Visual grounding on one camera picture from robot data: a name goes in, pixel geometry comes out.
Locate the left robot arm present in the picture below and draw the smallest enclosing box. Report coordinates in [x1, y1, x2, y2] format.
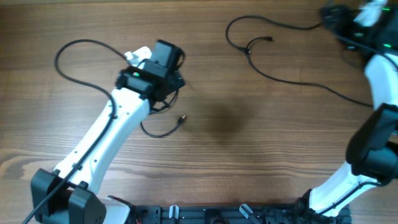
[28, 40, 185, 223]

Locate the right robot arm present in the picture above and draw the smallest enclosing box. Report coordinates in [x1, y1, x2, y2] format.
[294, 1, 397, 223]

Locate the black USB cable bundle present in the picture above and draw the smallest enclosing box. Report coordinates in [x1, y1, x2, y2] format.
[244, 36, 374, 108]

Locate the left camera black cable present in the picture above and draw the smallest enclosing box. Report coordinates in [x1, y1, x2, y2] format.
[21, 39, 131, 224]

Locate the black base frame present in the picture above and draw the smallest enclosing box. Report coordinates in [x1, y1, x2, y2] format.
[102, 197, 352, 224]

